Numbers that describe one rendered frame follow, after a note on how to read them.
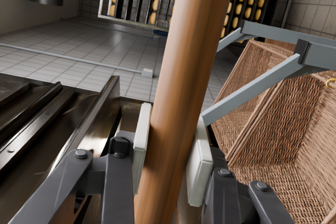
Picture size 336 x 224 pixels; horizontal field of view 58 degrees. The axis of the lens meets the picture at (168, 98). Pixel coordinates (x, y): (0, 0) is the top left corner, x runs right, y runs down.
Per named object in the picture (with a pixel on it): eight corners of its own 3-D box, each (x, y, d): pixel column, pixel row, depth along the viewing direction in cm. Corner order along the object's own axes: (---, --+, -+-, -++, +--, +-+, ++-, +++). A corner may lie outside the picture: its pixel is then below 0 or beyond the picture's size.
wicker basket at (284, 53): (286, 175, 127) (223, 164, 125) (251, 124, 181) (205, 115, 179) (328, 63, 113) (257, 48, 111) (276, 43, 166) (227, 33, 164)
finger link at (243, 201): (214, 193, 15) (274, 204, 15) (204, 144, 19) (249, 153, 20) (206, 218, 15) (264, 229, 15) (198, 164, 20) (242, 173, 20)
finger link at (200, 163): (200, 159, 16) (214, 162, 16) (192, 111, 23) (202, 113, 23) (187, 206, 17) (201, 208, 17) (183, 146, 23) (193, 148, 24)
